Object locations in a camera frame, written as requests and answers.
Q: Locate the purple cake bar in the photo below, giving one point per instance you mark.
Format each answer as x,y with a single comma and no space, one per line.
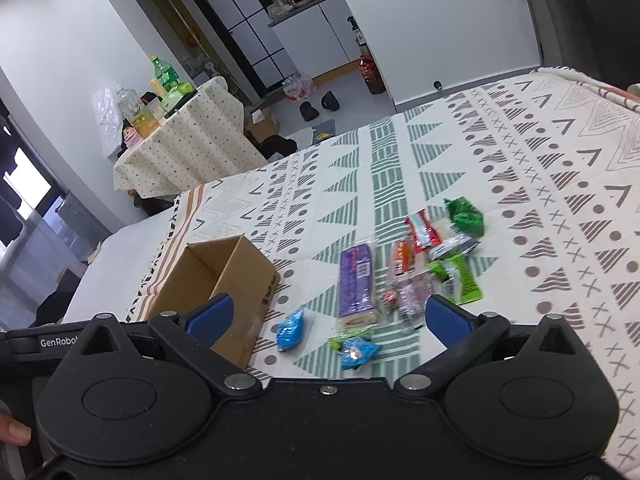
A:
356,306

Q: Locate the red white snack packet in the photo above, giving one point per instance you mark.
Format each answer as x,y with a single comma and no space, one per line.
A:
423,234

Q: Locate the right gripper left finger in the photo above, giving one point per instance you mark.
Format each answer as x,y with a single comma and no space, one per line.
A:
187,339

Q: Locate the water bottle pack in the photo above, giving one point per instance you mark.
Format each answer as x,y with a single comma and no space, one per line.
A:
298,87

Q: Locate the green soda bottle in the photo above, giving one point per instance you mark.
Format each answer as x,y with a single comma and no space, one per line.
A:
166,75

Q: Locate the white bubble foam sheet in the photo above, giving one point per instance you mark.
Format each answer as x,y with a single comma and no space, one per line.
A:
109,121

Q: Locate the light green snack packet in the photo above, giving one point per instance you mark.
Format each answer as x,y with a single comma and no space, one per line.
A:
454,280

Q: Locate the blue snack packet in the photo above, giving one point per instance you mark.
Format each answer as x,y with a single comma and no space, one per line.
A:
291,331

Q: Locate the clear yellow drink bottle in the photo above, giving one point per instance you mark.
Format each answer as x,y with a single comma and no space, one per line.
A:
135,111

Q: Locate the silver grey snack packet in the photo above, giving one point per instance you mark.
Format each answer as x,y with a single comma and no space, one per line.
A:
460,244

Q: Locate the black slipper left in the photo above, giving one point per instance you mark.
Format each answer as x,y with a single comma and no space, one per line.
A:
308,112

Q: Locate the dark red floor bottle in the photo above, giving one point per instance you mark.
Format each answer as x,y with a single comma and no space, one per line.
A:
371,75

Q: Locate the brown cardboard box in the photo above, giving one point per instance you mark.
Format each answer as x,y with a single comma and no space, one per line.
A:
231,266

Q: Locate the pale purple snack packet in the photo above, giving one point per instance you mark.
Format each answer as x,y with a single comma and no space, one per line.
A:
407,298

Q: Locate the patterned bed blanket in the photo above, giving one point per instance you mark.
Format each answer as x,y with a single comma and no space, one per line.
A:
551,160

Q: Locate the black slipper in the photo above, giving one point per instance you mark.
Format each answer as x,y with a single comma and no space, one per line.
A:
308,112
330,102

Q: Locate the small floor cardboard box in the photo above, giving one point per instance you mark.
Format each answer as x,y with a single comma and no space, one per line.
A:
261,124

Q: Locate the blue green candy packet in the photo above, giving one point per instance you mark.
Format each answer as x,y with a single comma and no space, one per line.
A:
355,351

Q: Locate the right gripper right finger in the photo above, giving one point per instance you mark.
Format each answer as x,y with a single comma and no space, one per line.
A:
469,340

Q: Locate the orange snack packet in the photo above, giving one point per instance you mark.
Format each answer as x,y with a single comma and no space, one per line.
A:
401,260

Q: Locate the black slipper right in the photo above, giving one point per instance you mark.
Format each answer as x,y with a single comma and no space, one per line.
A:
330,102

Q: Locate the dark green snack packet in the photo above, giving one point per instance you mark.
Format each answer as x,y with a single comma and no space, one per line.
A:
465,216

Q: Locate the person's left hand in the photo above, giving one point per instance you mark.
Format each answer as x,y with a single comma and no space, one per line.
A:
13,432

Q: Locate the white kitchen cabinet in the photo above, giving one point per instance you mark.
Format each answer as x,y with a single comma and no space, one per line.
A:
319,38

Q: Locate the round table dotted cloth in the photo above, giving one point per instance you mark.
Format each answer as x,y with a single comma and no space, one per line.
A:
201,142

